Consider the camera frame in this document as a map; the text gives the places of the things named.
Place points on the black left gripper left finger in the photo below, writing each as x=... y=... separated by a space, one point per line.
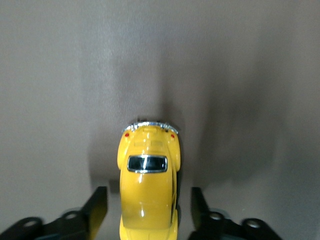
x=95 y=215

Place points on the brown table cover mat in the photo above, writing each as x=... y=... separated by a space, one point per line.
x=50 y=75

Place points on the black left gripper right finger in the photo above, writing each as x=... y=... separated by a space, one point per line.
x=202 y=215

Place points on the yellow beetle toy car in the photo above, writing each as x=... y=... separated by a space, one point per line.
x=147 y=195

